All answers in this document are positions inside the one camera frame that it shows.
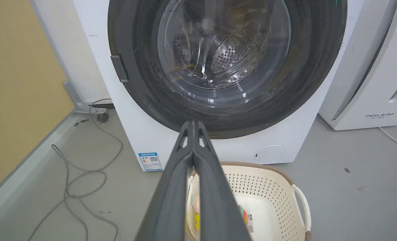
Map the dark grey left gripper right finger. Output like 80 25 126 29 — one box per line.
193 121 252 241

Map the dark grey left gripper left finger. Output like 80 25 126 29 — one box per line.
134 121 195 241

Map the white front-load washing machine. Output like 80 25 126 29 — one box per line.
72 0 366 172

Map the round dark washing machine door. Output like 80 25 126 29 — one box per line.
107 0 348 140

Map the blue energy label sticker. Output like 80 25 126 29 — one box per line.
138 152 163 171

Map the cream perforated laundry basket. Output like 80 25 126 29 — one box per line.
185 162 312 241

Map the white Feelbird appliance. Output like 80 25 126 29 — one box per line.
318 0 397 131

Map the grey power cable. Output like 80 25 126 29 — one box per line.
27 98 123 241

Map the white thin cable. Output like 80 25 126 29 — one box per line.
379 127 397 153

